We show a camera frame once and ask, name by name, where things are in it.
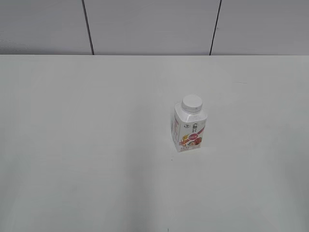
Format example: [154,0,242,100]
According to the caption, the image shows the white yili yogurt bottle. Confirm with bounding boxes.
[172,103,207,152]

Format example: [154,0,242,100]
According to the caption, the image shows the white plastic bottle cap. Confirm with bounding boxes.
[182,94,203,114]

